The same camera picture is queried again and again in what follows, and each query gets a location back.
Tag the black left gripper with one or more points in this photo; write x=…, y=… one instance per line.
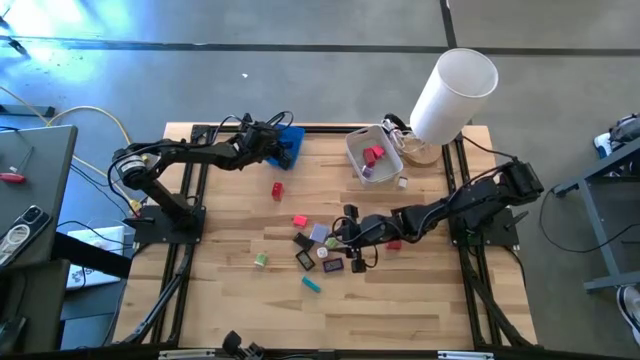
x=262, y=142

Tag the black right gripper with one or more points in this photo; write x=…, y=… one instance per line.
x=370, y=232

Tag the green white USB charger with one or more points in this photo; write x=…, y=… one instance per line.
x=332, y=243
x=261, y=260

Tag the lavender plug adapter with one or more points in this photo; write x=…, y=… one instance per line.
x=320, y=233

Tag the red cylinder piece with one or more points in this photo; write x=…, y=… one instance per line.
x=277, y=191

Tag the red multi-port USB charger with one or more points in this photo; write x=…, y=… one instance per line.
x=394, y=245

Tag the pink-red wall charger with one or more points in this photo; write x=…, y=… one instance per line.
x=300, y=221
x=378, y=151

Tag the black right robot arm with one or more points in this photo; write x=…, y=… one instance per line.
x=475, y=195

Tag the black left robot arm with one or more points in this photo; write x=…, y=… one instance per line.
x=200, y=150

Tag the blue plastic bin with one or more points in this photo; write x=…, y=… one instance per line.
x=296, y=134

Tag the black LCD display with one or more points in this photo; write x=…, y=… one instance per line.
x=303, y=241
x=305, y=260

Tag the teal rectangular case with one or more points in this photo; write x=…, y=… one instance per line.
x=311, y=284

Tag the small lavender adapter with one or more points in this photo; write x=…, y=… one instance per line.
x=367, y=172

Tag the white plastic basket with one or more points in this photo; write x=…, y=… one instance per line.
x=387, y=172

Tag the small white charger cube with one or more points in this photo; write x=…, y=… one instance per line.
x=402, y=182

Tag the black clamp device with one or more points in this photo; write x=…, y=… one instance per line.
x=235, y=345

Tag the white shade table lamp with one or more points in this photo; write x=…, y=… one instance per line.
x=452, y=95

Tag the white laptop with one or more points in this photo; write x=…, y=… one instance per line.
x=100, y=237

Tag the black desk bar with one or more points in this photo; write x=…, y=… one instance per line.
x=90, y=255

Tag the grey desk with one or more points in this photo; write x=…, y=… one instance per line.
x=35, y=165

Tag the black floor bar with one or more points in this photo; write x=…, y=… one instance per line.
x=27, y=110

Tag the smartphone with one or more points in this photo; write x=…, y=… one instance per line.
x=22, y=235

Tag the person's shoe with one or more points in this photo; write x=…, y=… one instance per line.
x=625, y=132
x=631, y=310

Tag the red white-faced wall charger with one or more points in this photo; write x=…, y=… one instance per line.
x=322, y=252

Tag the black aluminium table frame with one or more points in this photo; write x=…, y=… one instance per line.
x=325, y=129

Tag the white metal bracket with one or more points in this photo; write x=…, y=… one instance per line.
x=185, y=354
x=465, y=355

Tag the grey metal table frame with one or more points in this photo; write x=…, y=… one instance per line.
x=597, y=240

